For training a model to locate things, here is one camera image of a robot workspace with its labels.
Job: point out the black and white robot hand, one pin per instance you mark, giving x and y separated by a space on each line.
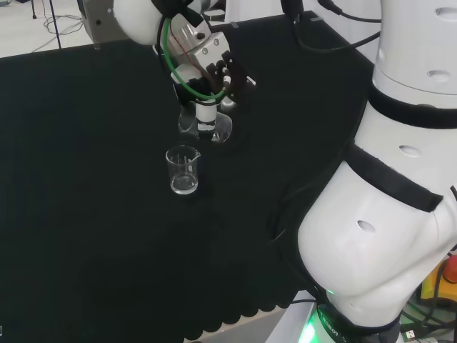
235 80

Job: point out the clear glass beaker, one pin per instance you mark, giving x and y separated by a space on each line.
182 175
223 125

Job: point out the clear tape piece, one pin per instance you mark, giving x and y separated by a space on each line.
233 25
316 19

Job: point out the black bench cloth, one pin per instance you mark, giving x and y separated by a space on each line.
89 178

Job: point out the black tripod leg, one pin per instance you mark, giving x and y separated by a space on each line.
56 25

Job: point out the yellow stop button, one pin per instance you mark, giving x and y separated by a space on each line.
437 282

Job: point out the grey metal bracket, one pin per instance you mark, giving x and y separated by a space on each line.
98 21

